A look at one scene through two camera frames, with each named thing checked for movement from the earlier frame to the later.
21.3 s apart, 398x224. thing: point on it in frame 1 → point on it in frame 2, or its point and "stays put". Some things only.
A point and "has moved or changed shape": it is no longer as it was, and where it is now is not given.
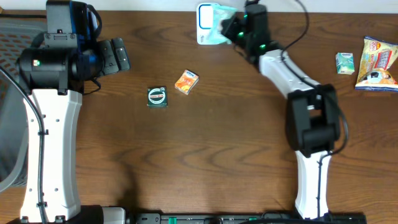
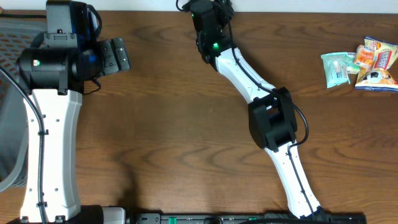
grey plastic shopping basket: (16, 33) stays put
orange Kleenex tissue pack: (186, 81) → (365, 55)
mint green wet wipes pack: (209, 18) has moved or changed shape
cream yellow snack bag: (374, 73) stays put
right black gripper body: (237, 30) → (221, 14)
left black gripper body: (108, 59) stays put
